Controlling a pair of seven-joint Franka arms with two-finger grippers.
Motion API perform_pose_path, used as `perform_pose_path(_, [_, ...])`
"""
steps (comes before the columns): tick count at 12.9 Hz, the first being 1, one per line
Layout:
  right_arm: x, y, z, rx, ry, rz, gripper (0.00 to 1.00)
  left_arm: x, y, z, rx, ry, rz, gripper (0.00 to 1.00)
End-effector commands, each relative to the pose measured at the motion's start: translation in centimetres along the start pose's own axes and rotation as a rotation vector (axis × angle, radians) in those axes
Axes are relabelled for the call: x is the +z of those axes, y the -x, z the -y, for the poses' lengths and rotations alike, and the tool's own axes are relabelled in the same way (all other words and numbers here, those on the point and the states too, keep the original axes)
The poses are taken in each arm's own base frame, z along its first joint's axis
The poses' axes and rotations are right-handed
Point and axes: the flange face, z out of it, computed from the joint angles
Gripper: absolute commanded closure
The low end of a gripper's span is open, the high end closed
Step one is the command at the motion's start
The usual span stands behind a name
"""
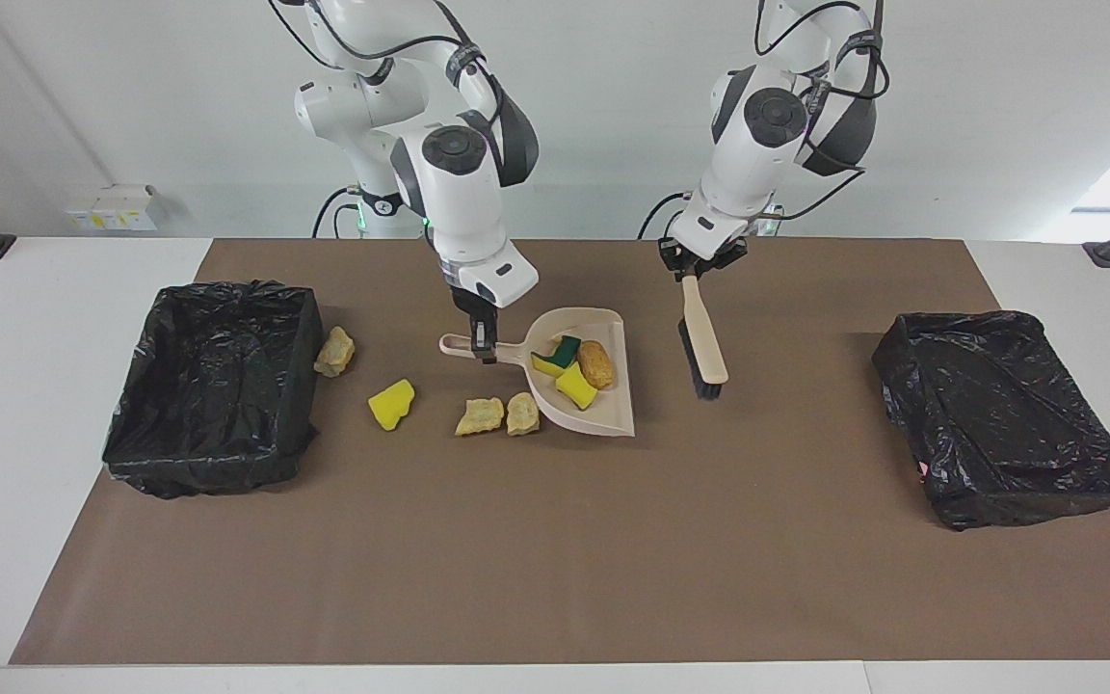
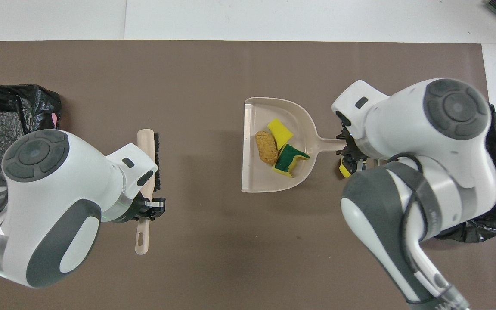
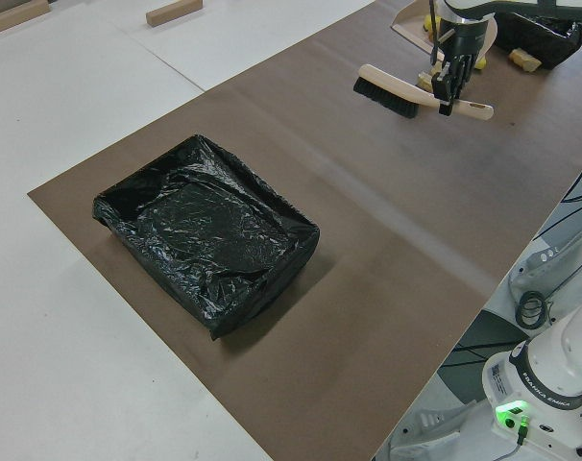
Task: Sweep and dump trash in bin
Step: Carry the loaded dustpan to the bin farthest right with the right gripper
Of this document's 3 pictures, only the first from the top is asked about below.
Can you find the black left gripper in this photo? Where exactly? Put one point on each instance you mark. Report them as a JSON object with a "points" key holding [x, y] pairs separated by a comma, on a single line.
{"points": [[702, 262]]}

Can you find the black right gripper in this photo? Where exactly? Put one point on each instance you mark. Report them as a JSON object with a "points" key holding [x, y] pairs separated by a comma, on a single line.
{"points": [[473, 313]]}

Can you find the yellow green sponge piece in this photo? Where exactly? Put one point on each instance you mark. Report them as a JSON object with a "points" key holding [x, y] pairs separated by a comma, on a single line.
{"points": [[548, 364]]}

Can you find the small yellow sponge piece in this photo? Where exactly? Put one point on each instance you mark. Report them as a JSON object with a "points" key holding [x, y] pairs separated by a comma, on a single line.
{"points": [[576, 386]]}

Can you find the large yellow sponge chunk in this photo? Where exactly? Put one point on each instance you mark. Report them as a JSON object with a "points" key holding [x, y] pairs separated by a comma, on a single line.
{"points": [[391, 407]]}

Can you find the brown sponge piece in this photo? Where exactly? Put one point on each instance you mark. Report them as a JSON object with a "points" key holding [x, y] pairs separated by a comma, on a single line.
{"points": [[596, 364]]}

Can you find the beige plastic dustpan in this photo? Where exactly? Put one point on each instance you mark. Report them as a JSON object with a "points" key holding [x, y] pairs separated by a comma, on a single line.
{"points": [[616, 405]]}

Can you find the pale foam chunk orange side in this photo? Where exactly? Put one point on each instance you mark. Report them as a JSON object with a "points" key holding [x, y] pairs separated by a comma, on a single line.
{"points": [[335, 353]]}

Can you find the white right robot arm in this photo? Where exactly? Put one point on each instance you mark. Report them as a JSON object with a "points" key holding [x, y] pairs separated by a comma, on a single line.
{"points": [[459, 202]]}

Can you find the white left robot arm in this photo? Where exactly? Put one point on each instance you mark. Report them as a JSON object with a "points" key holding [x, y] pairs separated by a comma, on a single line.
{"points": [[757, 164]]}

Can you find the black bag lined bin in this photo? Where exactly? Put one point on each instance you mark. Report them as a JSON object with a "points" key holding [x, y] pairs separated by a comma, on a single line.
{"points": [[218, 405], [998, 424]]}

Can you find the brown paper table mat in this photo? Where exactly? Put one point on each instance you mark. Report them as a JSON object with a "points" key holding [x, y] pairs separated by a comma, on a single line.
{"points": [[555, 598]]}

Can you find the white wall socket box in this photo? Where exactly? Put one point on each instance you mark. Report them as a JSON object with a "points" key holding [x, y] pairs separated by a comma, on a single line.
{"points": [[112, 207]]}

